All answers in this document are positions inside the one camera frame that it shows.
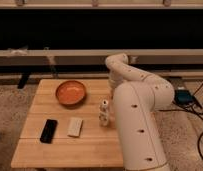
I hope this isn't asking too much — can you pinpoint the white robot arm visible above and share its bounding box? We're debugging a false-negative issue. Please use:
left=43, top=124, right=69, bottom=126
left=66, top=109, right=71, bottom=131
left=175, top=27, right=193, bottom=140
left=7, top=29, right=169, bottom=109
left=105, top=54, right=174, bottom=171

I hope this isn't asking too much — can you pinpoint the white patterned bottle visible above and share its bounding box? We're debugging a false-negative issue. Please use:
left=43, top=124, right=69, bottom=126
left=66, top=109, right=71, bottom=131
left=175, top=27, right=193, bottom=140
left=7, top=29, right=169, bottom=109
left=99, top=100, right=110, bottom=127

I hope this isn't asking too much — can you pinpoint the orange bowl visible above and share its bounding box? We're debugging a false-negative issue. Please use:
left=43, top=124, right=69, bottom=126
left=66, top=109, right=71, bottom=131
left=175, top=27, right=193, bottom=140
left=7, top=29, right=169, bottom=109
left=55, top=80, right=86, bottom=106

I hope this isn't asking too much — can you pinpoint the white sponge block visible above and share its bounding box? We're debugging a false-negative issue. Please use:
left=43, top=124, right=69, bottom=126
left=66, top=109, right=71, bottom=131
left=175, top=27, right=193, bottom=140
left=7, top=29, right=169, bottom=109
left=67, top=117, right=83, bottom=137

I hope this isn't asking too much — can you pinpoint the wooden table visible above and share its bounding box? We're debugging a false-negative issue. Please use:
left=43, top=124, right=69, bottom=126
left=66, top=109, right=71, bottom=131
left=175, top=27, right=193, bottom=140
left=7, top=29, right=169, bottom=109
left=11, top=79, right=123, bottom=168

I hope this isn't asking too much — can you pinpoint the black phone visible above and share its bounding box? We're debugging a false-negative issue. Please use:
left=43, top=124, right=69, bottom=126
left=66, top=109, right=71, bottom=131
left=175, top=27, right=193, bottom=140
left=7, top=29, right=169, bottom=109
left=40, top=119, right=58, bottom=143

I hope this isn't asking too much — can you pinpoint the teal power box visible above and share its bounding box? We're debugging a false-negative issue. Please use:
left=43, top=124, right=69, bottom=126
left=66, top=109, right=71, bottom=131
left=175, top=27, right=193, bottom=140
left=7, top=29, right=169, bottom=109
left=174, top=89, right=194, bottom=105

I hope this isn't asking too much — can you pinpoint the black cable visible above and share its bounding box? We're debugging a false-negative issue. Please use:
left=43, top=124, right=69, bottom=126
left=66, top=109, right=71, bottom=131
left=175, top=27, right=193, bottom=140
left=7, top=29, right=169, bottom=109
left=158, top=76, right=203, bottom=168

